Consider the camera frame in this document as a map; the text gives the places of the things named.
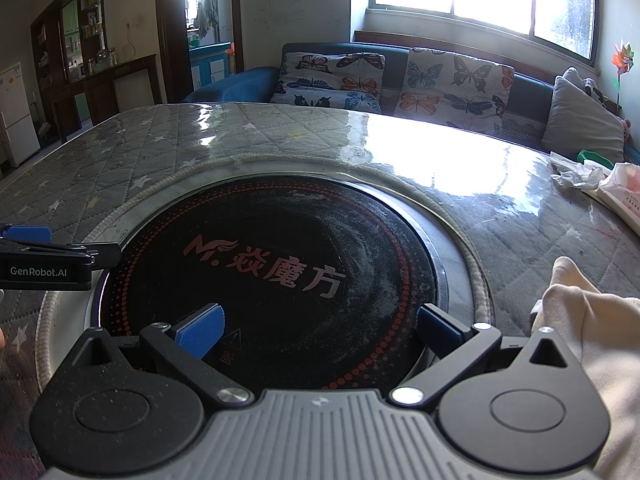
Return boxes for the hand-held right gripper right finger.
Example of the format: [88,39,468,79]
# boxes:
[392,303,577,406]

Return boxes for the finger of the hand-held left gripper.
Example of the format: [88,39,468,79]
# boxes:
[0,224,53,245]
[0,240,123,269]

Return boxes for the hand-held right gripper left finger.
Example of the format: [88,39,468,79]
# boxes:
[65,302,254,407]

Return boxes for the cream shirt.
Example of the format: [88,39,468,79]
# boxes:
[529,256,640,480]

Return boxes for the hanging grey clothes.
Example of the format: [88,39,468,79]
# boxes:
[192,0,221,39]

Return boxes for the white refrigerator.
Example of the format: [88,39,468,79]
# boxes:
[0,62,42,169]

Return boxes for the black round induction cooktop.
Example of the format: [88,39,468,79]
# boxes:
[92,175,447,392]

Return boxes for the dark wooden display cabinet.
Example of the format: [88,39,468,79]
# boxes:
[30,0,167,144]

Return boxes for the white board panel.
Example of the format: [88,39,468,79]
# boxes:
[113,65,155,107]

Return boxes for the crumpled white plastic bag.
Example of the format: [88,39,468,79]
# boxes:
[549,151,609,190]

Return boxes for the blue kitchen cabinet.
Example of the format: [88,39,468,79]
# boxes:
[188,42,236,92]

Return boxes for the blue sofa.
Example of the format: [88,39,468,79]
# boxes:
[182,41,640,162]

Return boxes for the green plastic object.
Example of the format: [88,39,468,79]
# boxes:
[576,148,615,170]

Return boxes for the butterfly print cushion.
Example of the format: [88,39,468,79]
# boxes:
[395,47,516,137]
[270,51,387,114]

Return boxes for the grey pillow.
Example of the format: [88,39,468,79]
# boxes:
[541,67,629,164]

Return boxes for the colourful pinwheel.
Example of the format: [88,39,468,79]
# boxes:
[609,39,637,113]

